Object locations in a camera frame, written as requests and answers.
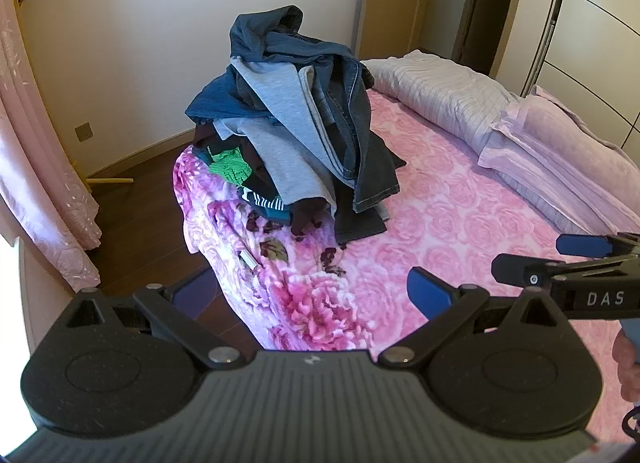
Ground dark brown garment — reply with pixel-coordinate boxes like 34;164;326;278
192;122;337;242

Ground pink floral blanket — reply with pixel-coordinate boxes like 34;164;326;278
172;87;640;352

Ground wooden stand leg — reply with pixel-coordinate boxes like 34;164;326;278
70;158;135;189

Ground striped dark garment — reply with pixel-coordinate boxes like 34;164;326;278
237;185;294;224

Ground grey sweatpants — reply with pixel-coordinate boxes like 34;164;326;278
232;60;362;210

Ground green printed shirt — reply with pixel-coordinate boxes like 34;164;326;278
202;145;254;189

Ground dark blue jeans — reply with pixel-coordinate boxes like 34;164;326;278
229;5;401;214

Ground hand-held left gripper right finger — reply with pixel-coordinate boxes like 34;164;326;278
378;267;569;369

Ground wooden door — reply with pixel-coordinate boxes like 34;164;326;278
352;0;437;62

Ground black pants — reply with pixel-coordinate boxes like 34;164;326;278
332;133;408;245

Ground grey ribbed pillow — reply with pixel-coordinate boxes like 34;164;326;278
360;50;524;156

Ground wooden doorway frame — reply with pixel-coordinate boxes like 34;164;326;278
454;0;532;80

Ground lilac pillow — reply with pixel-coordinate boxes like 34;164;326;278
477;85;640;235

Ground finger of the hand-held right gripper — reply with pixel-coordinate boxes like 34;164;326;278
556;232;640;260
491;253;553;289

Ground person's right hand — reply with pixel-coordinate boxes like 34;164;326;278
612;329;640;401

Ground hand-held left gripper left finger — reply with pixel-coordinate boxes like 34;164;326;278
65;268;247;370

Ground white wardrobe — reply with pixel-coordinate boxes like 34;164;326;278
520;0;640;150

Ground blue denim garment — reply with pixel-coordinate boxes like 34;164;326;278
186;65;273;125

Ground pink curtain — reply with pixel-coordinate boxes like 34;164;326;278
0;0;104;294

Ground black cable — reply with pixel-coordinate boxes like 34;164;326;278
622;407;640;440

